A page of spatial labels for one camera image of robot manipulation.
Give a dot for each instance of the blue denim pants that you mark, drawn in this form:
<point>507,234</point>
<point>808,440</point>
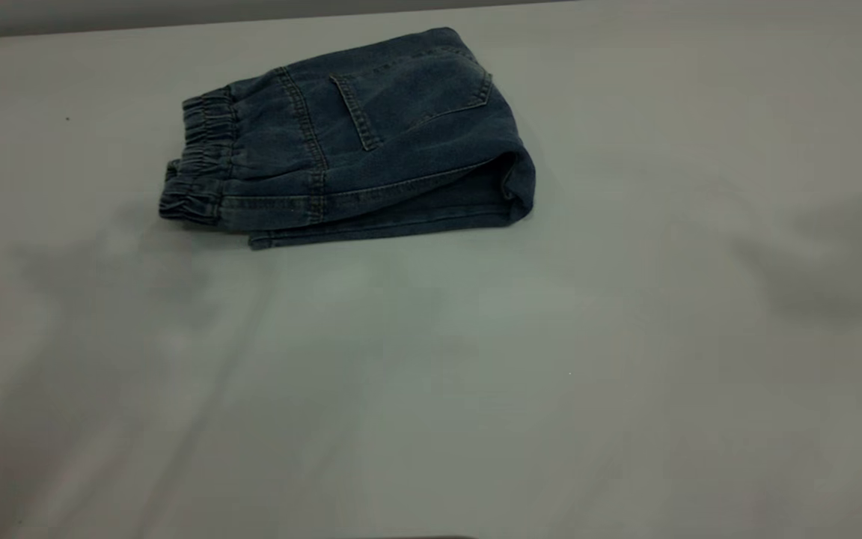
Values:
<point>371,150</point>

